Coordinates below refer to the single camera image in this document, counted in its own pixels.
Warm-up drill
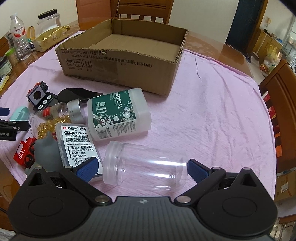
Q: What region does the red toy fire truck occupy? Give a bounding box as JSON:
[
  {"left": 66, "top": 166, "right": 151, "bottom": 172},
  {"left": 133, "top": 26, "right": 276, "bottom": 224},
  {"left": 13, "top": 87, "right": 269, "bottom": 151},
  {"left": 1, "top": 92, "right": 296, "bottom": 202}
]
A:
[{"left": 13, "top": 137, "right": 37, "bottom": 168}]

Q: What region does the black toy train block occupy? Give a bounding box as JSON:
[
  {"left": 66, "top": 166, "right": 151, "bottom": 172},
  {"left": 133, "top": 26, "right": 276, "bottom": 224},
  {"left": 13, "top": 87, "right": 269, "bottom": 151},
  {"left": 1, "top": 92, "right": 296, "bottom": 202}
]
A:
[{"left": 26, "top": 81, "right": 49, "bottom": 105}]

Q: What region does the black digital timer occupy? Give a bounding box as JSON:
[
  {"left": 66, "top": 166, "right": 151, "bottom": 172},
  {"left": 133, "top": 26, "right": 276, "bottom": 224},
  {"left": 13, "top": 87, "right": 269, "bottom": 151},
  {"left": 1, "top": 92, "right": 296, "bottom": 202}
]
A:
[{"left": 33, "top": 92, "right": 59, "bottom": 111}]

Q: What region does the clear plastic jar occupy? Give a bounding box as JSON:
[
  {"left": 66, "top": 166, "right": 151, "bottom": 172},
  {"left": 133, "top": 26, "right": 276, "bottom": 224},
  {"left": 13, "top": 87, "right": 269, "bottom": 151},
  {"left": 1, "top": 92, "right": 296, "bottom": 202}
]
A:
[{"left": 102, "top": 141, "right": 188, "bottom": 191}]

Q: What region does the white medical bottle green label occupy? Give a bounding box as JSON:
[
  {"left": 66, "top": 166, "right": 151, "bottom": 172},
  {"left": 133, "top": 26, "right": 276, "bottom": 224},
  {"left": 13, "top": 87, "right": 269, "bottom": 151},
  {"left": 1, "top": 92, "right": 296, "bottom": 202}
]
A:
[{"left": 87, "top": 88, "right": 152, "bottom": 141}]

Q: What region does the capsule bottle silver cap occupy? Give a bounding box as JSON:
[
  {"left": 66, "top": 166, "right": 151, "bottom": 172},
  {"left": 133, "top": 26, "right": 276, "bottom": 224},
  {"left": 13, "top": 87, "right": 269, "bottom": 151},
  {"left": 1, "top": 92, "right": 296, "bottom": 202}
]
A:
[{"left": 29, "top": 99, "right": 87, "bottom": 139}]

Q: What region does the dark round tin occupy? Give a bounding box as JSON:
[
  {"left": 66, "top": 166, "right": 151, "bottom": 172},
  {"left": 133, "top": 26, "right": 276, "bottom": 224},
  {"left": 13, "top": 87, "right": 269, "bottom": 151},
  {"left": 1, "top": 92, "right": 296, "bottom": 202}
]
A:
[{"left": 0, "top": 55, "right": 12, "bottom": 78}]

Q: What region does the small green-lid container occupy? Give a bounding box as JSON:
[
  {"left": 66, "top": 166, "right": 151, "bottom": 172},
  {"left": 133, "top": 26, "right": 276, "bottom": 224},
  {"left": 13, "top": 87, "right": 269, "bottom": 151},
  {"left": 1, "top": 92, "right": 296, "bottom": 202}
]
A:
[{"left": 5, "top": 48, "right": 19, "bottom": 66}]

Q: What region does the black teardrop-shaped device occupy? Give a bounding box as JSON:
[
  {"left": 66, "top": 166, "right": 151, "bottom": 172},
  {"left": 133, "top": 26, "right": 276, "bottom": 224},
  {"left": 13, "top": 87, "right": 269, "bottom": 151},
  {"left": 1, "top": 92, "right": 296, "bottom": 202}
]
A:
[{"left": 57, "top": 88, "right": 103, "bottom": 103}]

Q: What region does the pink tablecloth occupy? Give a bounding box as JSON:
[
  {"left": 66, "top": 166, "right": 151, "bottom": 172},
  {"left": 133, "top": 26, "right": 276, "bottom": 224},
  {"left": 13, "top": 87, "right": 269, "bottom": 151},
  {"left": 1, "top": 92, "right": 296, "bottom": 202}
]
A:
[{"left": 1, "top": 48, "right": 276, "bottom": 198}]

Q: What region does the gold foil tissue pack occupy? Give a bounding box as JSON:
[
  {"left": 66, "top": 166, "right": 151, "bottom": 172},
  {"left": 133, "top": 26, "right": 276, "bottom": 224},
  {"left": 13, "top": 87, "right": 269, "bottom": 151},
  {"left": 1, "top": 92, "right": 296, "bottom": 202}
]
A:
[{"left": 33, "top": 26, "right": 70, "bottom": 52}]

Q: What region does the cardboard box on floor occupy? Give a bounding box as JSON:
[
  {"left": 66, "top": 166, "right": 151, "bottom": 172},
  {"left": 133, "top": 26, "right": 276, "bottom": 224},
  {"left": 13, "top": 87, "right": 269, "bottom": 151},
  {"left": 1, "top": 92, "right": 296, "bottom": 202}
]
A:
[{"left": 274, "top": 170, "right": 296, "bottom": 201}]

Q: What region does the plastic water bottle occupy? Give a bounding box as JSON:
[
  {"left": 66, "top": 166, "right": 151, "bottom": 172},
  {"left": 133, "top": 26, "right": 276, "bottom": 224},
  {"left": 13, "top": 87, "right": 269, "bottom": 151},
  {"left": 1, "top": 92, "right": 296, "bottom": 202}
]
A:
[{"left": 10, "top": 13, "right": 31, "bottom": 61}]

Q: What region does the jar with black lid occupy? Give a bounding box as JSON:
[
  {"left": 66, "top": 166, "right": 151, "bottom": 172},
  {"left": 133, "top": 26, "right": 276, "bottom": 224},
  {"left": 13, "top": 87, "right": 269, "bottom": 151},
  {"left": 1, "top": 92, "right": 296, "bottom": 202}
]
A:
[{"left": 37, "top": 9, "right": 61, "bottom": 36}]

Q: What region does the wooden chair right side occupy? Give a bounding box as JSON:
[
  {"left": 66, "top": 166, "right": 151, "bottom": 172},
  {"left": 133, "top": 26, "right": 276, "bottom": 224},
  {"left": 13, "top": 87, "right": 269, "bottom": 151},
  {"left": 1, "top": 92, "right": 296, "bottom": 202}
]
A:
[{"left": 259, "top": 60, "right": 295, "bottom": 173}]

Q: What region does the wooden chair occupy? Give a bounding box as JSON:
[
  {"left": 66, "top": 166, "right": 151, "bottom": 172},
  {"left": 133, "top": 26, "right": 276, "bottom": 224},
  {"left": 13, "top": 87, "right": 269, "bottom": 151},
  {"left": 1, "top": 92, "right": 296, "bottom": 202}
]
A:
[
  {"left": 110, "top": 1, "right": 174, "bottom": 24},
  {"left": 259, "top": 60, "right": 295, "bottom": 173}
]

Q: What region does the open cardboard box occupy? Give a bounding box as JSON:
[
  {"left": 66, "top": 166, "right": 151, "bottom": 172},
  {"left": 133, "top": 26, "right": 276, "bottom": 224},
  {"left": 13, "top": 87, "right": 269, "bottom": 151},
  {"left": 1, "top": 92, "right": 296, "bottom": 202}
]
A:
[{"left": 55, "top": 19, "right": 188, "bottom": 96}]

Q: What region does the wooden side cabinet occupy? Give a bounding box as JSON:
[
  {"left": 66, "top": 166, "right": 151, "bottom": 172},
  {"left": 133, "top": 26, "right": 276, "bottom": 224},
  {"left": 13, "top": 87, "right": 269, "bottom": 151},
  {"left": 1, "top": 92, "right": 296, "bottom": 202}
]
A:
[{"left": 247, "top": 28, "right": 283, "bottom": 63}]

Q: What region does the wooden chair far side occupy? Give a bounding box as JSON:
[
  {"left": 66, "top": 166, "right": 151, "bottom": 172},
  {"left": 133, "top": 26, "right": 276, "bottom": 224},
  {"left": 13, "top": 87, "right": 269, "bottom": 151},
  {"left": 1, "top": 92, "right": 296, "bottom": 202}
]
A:
[{"left": 110, "top": 1, "right": 174, "bottom": 24}]

